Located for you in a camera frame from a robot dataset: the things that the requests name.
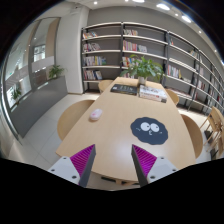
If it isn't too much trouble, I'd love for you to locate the grey counter partition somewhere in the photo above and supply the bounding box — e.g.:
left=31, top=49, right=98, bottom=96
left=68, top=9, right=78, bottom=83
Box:
left=10, top=76, right=67, bottom=137

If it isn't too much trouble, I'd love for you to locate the wooden chair far left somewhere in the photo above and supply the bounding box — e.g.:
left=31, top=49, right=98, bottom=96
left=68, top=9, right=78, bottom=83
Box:
left=98, top=80, right=112, bottom=93

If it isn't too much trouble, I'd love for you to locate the wooden chair far right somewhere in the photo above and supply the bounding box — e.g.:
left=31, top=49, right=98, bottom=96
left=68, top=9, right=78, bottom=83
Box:
left=166, top=89, right=179, bottom=105

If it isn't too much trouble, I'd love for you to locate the large grey bookshelf with books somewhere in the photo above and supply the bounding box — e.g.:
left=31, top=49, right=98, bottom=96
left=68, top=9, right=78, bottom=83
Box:
left=81, top=22, right=224, bottom=114

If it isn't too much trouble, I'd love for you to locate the potted plant by window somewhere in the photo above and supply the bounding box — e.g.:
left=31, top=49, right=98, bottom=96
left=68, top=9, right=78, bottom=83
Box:
left=11, top=88, right=22, bottom=105

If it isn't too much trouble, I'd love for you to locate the white red book on table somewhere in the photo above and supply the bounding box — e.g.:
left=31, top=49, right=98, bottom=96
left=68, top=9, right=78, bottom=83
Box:
left=139, top=85, right=167, bottom=103

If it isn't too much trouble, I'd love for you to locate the potted plant on grey counter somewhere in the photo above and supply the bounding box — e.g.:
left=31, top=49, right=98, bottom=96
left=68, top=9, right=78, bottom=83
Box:
left=49, top=65, right=64, bottom=79

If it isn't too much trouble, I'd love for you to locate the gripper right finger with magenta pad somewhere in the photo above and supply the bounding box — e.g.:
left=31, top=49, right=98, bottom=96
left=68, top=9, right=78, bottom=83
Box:
left=131, top=145, right=178, bottom=187

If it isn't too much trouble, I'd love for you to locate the wooden chair left near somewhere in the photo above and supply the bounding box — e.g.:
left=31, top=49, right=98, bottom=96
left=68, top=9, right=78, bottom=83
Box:
left=57, top=100, right=94, bottom=140

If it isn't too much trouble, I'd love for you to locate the dark cartoon face mouse pad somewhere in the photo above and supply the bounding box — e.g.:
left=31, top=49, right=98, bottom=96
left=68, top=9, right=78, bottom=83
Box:
left=130, top=117, right=168, bottom=145

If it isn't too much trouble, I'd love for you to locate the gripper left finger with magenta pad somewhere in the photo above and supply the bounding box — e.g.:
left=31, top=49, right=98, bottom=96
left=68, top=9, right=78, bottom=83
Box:
left=49, top=145, right=96, bottom=187

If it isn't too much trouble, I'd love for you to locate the green potted plant on table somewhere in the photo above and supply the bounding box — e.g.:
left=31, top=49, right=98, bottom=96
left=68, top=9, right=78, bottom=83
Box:
left=121, top=54, right=164, bottom=85

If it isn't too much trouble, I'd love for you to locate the wooden chair right near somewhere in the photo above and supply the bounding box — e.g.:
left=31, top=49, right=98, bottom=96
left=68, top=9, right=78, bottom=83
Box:
left=182, top=114, right=203, bottom=158

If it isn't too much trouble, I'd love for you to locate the black book on table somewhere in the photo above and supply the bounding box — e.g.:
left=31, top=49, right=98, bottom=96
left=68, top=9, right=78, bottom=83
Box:
left=111, top=84, right=137, bottom=96

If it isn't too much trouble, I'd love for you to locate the wooden folding chair at right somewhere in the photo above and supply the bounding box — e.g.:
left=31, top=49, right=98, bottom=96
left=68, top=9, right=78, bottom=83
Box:
left=201, top=107, right=224, bottom=150

